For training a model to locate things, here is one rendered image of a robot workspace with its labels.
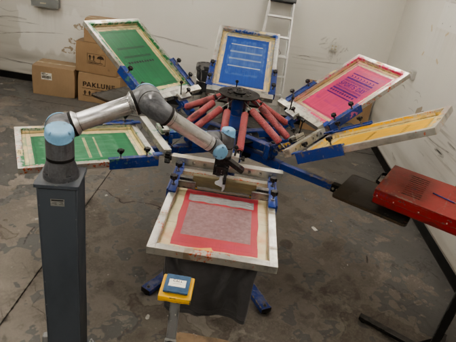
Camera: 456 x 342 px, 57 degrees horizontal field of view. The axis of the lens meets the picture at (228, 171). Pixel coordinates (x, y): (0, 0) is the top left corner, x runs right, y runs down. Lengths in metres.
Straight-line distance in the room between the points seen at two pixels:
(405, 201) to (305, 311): 1.15
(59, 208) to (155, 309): 1.26
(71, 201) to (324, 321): 1.98
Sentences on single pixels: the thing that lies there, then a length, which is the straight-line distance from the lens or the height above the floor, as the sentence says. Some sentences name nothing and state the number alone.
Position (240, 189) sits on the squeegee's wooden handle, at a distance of 2.34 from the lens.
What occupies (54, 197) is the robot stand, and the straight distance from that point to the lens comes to 1.96.
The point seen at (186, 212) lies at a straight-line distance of 2.19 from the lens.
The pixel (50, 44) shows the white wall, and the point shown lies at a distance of 7.00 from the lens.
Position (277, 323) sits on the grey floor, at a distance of 3.05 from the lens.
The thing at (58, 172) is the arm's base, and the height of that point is 1.25.
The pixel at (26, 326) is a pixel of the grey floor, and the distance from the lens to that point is 2.98.
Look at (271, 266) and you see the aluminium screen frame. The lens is 1.89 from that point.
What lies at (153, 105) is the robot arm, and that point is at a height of 1.53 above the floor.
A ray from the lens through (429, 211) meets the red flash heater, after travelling 2.52.
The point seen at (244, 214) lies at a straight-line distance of 2.25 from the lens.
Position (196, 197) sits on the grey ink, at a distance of 2.31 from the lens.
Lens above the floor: 2.16
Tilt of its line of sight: 27 degrees down
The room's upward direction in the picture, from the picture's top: 9 degrees clockwise
